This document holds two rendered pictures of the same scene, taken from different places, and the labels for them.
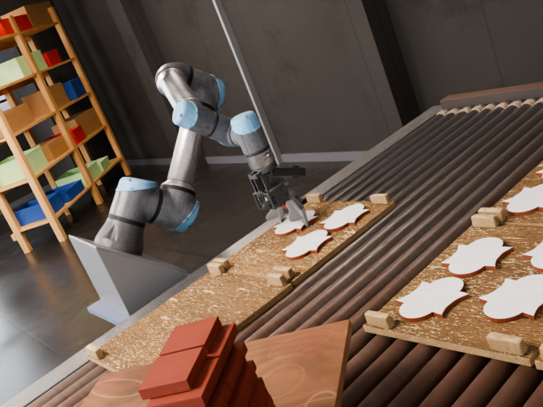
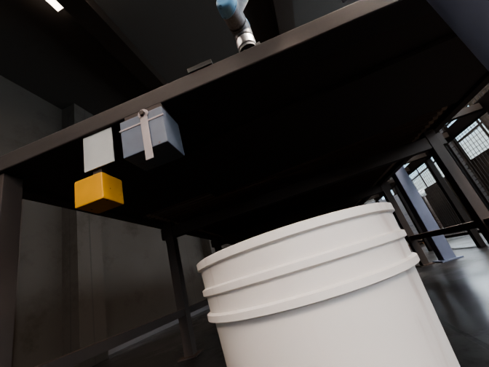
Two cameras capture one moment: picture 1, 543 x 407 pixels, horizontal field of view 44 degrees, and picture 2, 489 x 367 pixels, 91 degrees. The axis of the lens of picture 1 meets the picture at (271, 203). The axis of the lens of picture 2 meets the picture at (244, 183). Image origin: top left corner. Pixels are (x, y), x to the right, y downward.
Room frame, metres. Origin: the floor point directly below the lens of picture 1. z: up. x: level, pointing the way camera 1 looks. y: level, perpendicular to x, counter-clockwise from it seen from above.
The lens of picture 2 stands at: (2.45, 0.34, 0.33)
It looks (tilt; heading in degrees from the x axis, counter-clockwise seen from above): 21 degrees up; 223
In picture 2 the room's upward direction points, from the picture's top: 17 degrees counter-clockwise
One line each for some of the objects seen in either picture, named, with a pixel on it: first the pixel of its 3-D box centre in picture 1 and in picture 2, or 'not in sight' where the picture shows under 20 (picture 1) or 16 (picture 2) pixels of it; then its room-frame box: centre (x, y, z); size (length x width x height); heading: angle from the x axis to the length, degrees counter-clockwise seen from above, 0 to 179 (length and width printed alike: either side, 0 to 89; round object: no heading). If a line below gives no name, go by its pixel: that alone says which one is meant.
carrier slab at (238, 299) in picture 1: (188, 322); not in sight; (1.50, 0.29, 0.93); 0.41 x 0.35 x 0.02; 124
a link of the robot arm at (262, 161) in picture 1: (261, 158); (247, 46); (1.81, -0.02, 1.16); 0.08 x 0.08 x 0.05
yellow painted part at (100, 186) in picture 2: not in sight; (98, 169); (2.28, -0.36, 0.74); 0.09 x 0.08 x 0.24; 125
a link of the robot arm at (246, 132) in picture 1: (249, 133); (241, 31); (1.82, -0.02, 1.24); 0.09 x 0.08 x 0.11; 24
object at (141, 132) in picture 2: not in sight; (151, 140); (2.18, -0.22, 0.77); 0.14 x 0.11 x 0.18; 125
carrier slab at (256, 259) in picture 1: (303, 237); not in sight; (1.74, -0.05, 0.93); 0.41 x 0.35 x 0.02; 125
